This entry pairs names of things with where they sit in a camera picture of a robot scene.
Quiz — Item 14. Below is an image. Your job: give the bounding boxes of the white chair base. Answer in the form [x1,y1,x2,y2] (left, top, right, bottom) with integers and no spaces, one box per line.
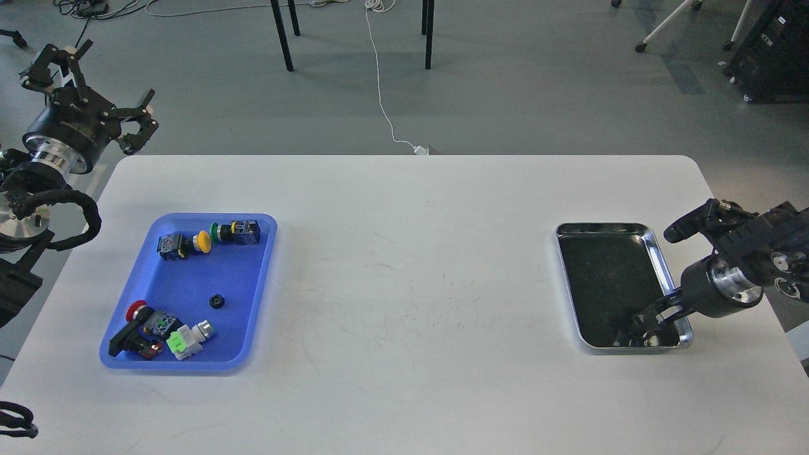
[611,0,753,54]

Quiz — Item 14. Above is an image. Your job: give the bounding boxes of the black gear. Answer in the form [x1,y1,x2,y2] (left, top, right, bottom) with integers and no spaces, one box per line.
[209,294,226,309]

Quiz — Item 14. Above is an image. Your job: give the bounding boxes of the black equipment cart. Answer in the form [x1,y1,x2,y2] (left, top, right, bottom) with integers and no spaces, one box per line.
[723,1,808,104]

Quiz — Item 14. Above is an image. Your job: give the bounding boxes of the white green switch block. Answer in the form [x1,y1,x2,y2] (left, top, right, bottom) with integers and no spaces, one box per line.
[166,320,215,361]

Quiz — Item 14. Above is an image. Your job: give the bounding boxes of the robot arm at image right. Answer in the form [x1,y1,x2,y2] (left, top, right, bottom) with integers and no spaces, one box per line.
[614,198,808,346]

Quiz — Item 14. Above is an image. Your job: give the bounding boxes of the black table leg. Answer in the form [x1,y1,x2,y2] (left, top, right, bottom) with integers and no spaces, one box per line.
[421,0,435,70]
[271,0,301,72]

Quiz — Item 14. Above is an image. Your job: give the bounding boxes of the black cable on floor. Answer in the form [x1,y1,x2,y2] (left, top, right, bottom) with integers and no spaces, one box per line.
[0,0,152,51]

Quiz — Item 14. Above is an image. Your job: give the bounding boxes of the silver metal tray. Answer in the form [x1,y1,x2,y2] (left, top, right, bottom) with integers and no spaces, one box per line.
[556,222,694,355]

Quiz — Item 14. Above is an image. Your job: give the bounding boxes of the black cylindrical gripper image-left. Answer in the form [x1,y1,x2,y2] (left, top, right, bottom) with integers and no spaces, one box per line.
[19,39,160,175]

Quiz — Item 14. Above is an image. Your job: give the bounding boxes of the black table leg right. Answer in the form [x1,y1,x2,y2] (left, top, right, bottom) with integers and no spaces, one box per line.
[421,0,435,70]

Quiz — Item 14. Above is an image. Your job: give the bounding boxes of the red push button switch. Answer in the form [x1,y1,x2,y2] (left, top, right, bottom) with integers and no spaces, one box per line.
[125,300,184,340]

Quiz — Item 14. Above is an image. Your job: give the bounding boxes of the black selector switch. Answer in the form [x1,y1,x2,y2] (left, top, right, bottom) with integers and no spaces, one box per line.
[107,320,164,360]

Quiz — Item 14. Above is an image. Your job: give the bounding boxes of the blue plastic tray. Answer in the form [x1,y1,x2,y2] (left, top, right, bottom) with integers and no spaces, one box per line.
[99,213,278,372]

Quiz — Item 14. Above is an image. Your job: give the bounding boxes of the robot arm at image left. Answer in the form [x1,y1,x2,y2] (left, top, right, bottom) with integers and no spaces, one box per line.
[1,40,159,325]

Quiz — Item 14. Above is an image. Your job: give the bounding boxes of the yellow push button switch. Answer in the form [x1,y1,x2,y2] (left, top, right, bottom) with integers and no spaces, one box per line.
[156,231,213,261]

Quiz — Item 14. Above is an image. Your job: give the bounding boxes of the black table leg left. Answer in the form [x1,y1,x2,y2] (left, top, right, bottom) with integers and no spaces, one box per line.
[271,0,301,72]

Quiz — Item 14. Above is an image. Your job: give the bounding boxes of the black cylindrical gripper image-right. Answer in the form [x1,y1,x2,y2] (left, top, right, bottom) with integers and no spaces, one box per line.
[616,254,763,348]

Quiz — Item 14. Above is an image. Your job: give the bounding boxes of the white cable on floor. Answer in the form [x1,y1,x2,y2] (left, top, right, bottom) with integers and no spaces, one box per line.
[364,0,430,156]

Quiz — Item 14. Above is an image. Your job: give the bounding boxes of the green push button switch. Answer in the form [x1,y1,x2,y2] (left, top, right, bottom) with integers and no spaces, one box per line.
[208,219,261,245]

